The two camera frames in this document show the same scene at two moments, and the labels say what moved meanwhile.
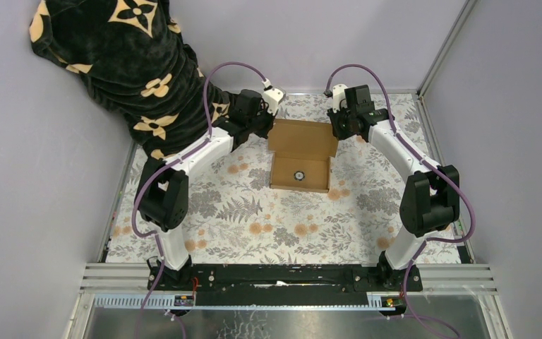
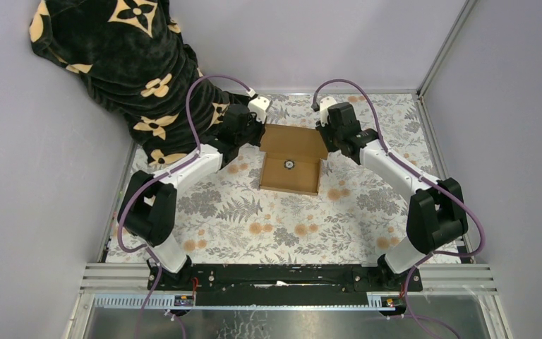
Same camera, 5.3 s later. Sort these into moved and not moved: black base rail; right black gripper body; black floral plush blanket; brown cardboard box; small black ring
Moved: right black gripper body; small black ring; brown cardboard box
Not moved: black floral plush blanket; black base rail
